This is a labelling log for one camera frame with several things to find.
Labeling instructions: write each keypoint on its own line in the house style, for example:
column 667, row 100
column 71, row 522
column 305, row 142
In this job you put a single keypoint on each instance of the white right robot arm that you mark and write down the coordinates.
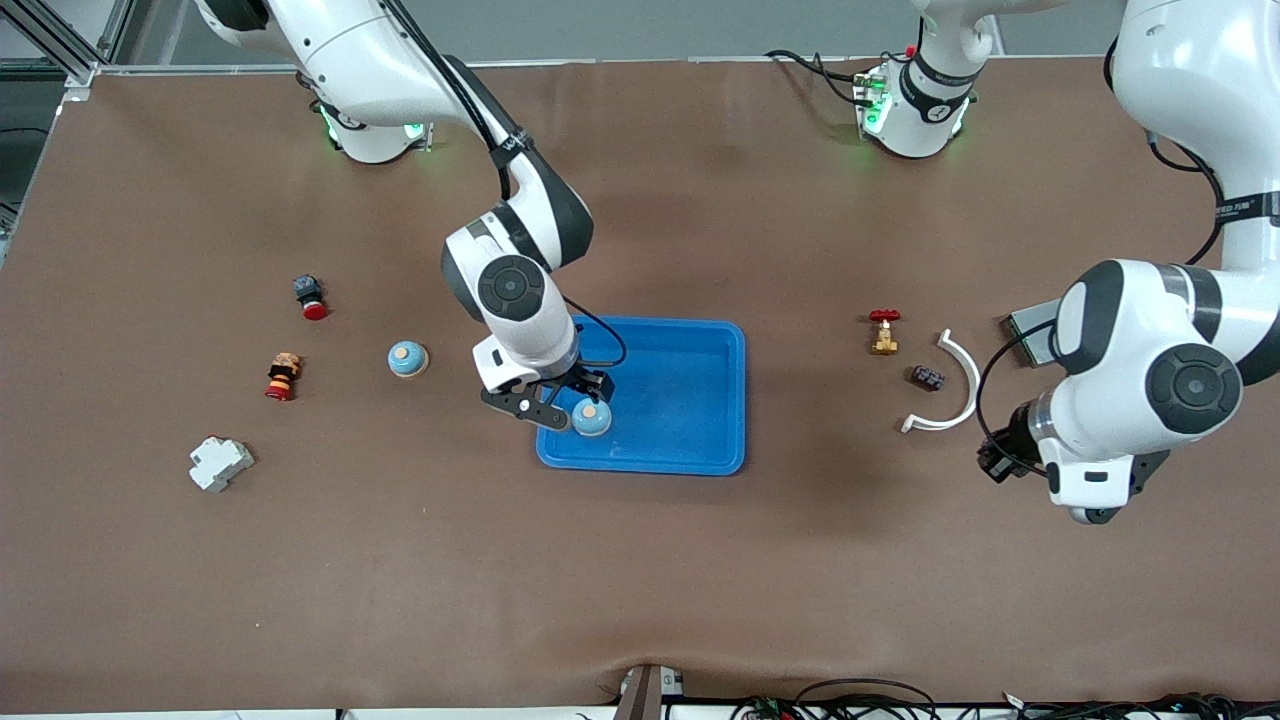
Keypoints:
column 520, row 290

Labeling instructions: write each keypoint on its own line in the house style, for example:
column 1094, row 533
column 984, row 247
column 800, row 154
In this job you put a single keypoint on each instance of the grey emergency button red cap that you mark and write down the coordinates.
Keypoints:
column 310, row 298

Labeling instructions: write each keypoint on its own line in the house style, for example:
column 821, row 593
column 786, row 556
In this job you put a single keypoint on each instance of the orange black red push button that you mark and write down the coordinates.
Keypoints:
column 283, row 376

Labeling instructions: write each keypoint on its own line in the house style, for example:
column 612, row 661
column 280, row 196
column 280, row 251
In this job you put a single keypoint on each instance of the grey metal power supply box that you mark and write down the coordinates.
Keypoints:
column 1030, row 325

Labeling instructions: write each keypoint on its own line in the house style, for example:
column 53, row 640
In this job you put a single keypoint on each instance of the white semicircular pipe clamp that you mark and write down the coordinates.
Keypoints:
column 977, row 388

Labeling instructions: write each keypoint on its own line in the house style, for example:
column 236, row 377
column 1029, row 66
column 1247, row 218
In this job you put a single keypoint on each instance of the blue dome bell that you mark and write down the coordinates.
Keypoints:
column 592, row 420
column 408, row 359

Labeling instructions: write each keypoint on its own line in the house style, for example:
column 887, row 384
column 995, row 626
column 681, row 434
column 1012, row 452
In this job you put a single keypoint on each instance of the aluminium frame profile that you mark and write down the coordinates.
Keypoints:
column 70, row 55

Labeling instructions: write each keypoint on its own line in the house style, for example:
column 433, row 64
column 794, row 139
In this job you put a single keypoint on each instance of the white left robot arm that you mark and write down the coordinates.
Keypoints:
column 1190, row 385

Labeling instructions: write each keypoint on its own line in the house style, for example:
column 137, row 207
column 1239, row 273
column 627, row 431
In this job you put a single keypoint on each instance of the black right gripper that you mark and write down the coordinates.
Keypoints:
column 581, row 380

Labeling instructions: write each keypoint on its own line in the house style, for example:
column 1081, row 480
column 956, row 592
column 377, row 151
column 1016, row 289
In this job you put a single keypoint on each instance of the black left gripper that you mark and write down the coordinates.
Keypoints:
column 1017, row 437

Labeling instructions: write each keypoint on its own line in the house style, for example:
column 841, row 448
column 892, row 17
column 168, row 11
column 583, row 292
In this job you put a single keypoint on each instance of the grey table edge bracket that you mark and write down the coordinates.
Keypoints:
column 648, row 695

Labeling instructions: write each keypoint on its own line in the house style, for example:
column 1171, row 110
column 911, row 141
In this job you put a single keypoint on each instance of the white circuit breaker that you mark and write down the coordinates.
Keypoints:
column 220, row 465

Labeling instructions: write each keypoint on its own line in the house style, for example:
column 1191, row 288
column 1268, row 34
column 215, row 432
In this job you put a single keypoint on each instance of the dark brown cylindrical capacitor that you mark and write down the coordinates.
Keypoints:
column 927, row 378

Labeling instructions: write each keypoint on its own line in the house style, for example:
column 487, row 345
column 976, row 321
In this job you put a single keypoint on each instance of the blue plastic tray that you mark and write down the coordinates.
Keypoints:
column 680, row 420

